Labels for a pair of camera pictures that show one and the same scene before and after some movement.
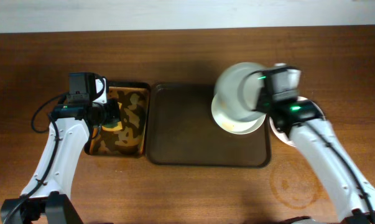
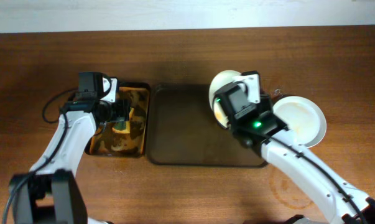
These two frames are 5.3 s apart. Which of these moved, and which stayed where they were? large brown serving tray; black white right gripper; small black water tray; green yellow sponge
Moved: green yellow sponge; black white right gripper
Stayed: large brown serving tray; small black water tray
